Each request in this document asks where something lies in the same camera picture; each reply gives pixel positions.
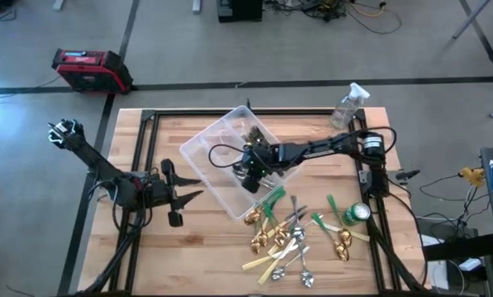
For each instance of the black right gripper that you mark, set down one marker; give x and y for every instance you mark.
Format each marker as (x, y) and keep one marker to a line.
(258, 163)

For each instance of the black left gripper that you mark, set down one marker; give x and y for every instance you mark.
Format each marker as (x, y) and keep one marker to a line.
(169, 194)

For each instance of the clear plastic cutlery tray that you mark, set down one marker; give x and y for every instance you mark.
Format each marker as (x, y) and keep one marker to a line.
(213, 140)

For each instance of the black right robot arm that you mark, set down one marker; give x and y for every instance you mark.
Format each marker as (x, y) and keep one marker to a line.
(324, 148)

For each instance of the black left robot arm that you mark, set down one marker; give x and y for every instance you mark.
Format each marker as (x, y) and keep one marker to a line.
(93, 158)

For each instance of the clear spray bottle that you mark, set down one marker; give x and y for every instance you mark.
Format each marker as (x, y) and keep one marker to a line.
(345, 109)

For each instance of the green soda can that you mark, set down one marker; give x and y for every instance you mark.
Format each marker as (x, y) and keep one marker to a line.
(357, 213)

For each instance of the black computer tower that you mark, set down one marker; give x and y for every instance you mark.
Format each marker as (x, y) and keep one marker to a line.
(240, 10)

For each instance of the red black tool case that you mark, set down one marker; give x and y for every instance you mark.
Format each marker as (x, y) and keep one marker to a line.
(89, 70)

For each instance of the yellow tool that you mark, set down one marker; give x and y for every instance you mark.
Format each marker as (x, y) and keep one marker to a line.
(473, 175)

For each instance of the grey table leg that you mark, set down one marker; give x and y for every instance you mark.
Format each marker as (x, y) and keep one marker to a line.
(471, 18)

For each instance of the small black post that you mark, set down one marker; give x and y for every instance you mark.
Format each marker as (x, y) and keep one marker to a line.
(248, 103)

